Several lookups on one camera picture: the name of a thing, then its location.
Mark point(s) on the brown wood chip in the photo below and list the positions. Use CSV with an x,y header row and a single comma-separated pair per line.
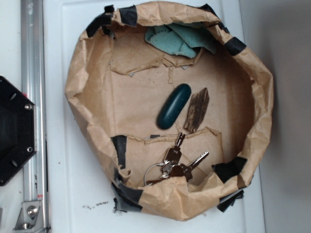
x,y
197,110

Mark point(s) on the brown paper bag bin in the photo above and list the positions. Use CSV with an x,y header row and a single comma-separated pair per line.
x,y
117,84

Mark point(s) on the dark green oval case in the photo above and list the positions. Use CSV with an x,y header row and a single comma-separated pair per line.
x,y
173,106

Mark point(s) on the silver key pointing right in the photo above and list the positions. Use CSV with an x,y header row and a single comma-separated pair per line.
x,y
187,169

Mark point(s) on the teal terry cloth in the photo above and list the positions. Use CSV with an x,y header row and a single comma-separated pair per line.
x,y
181,38

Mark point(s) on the aluminium rail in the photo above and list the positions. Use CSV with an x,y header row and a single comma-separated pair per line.
x,y
35,172

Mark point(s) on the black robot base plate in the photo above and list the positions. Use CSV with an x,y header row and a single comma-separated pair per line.
x,y
17,130

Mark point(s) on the silver corner bracket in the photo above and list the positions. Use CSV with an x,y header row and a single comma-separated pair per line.
x,y
30,219

